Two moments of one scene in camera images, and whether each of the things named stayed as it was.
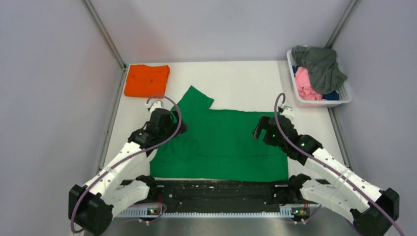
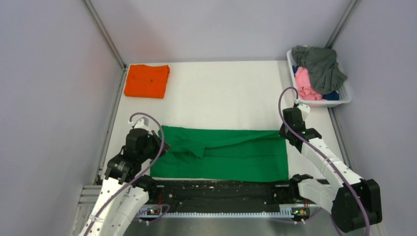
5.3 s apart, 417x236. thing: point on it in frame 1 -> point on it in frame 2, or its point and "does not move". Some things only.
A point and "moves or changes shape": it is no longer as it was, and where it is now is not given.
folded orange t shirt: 144,81 does not move
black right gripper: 263,123 -> 282,132
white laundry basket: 345,94 does not move
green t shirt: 217,145 moves or changes shape
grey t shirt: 321,67 does not move
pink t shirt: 305,89 does not move
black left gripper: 174,125 -> 154,137
